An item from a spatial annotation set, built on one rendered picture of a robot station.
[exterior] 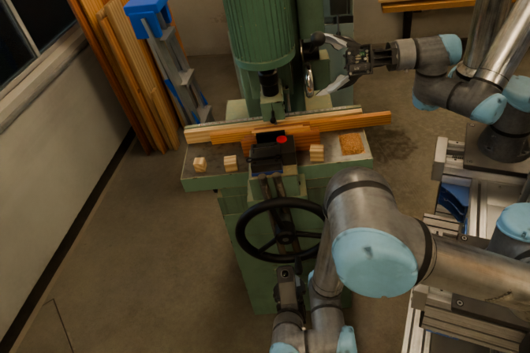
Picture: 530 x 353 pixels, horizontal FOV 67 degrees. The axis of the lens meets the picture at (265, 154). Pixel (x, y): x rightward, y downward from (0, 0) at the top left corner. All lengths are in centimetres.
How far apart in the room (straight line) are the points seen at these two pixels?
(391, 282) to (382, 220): 9
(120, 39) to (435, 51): 189
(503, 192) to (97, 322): 182
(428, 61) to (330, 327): 66
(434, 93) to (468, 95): 8
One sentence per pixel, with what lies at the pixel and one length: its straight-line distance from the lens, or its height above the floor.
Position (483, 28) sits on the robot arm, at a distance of 130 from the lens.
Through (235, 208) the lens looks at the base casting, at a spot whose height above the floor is 74.
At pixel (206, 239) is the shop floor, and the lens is 228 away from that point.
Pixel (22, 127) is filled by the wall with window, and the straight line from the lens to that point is 229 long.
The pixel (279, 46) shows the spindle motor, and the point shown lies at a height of 125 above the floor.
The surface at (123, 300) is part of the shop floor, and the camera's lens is 224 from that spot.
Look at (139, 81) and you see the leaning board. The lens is 265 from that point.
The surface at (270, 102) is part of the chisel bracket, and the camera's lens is 123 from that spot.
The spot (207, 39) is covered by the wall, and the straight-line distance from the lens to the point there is 394.
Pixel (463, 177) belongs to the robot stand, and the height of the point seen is 72.
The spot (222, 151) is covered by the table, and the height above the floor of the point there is 90.
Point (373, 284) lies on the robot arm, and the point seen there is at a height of 119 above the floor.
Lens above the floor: 175
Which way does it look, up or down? 41 degrees down
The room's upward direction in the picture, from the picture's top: 11 degrees counter-clockwise
